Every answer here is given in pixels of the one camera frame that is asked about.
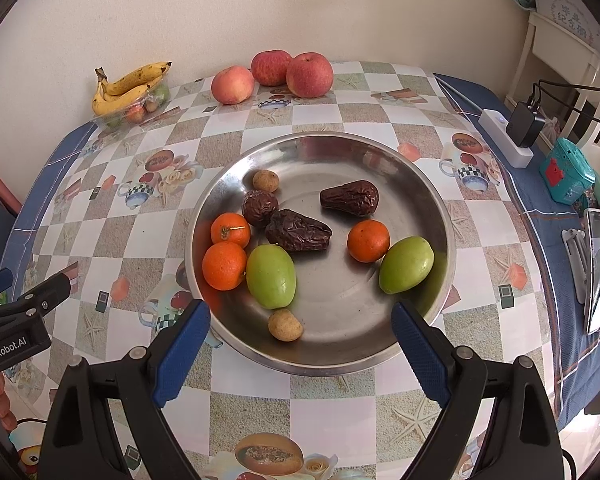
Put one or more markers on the large red apple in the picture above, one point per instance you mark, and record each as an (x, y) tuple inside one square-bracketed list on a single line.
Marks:
[(309, 75)]

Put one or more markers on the dark dried date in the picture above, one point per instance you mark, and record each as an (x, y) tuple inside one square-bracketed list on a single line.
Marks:
[(359, 198), (295, 232), (258, 207)]

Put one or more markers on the orange tangerine with stem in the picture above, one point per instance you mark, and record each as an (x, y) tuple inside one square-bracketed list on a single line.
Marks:
[(230, 227)]

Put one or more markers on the green jujube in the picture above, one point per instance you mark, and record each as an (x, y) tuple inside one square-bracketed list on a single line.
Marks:
[(406, 264), (270, 276)]

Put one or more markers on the steel round basin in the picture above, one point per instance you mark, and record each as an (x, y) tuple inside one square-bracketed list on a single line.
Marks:
[(344, 313)]

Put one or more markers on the pale red apple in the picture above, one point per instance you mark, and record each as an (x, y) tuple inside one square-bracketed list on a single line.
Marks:
[(233, 85)]

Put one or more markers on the black power adapter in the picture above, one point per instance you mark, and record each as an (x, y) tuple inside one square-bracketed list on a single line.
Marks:
[(524, 125)]

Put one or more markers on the patterned plastic tablecloth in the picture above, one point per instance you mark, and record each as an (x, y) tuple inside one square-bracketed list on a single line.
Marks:
[(112, 208)]

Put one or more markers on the smartphone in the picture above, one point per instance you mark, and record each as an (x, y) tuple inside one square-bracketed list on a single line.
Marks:
[(592, 280)]

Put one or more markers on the clear plastic fruit tray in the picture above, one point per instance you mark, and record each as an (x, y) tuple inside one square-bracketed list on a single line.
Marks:
[(131, 108)]

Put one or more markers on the teal toy box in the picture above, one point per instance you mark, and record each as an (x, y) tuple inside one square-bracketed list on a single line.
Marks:
[(566, 172)]

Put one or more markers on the white wooden chair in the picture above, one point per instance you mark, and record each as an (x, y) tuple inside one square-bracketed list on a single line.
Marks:
[(558, 48)]

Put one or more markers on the banana bunch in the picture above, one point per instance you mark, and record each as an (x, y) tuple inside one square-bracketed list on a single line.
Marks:
[(127, 87)]

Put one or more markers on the person's hand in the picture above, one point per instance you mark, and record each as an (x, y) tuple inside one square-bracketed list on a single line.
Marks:
[(7, 417)]

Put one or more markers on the brown longan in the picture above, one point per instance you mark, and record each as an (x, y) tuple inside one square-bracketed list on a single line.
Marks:
[(265, 180), (284, 326)]

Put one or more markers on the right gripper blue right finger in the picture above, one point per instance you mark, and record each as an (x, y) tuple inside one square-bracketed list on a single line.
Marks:
[(426, 352)]

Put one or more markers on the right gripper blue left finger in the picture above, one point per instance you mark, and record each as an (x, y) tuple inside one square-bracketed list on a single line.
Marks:
[(174, 350)]

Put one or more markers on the dark red apple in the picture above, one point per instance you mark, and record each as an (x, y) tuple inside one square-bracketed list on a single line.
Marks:
[(269, 68)]

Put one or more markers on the white power strip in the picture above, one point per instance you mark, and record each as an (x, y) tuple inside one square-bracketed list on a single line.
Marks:
[(495, 125)]

